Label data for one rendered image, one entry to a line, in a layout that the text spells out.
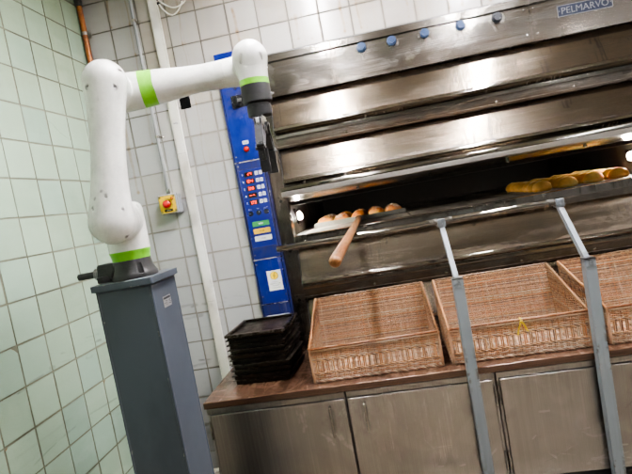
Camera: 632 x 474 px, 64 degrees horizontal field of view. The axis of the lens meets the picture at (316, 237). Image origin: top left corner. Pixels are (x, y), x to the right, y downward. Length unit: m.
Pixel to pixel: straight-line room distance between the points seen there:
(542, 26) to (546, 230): 0.96
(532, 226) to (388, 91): 0.96
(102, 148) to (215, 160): 1.19
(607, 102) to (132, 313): 2.26
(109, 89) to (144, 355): 0.80
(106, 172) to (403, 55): 1.61
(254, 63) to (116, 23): 1.49
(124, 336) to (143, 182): 1.27
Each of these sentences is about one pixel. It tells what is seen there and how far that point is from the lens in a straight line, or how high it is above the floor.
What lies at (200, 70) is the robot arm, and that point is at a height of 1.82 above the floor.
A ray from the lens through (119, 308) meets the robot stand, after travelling 1.70.
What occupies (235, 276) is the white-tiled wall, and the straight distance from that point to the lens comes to 2.68.
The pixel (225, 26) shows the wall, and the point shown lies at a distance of 2.77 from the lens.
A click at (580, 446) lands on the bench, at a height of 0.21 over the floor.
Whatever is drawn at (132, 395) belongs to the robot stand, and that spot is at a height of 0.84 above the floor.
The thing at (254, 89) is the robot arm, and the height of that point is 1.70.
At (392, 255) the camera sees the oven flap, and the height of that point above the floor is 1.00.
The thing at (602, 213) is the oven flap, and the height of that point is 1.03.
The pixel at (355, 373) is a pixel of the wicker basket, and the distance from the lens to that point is 2.18.
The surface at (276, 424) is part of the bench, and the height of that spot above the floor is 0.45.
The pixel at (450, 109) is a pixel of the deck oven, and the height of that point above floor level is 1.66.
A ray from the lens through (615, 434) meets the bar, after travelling 2.33.
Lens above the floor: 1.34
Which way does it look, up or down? 4 degrees down
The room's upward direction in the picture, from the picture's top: 10 degrees counter-clockwise
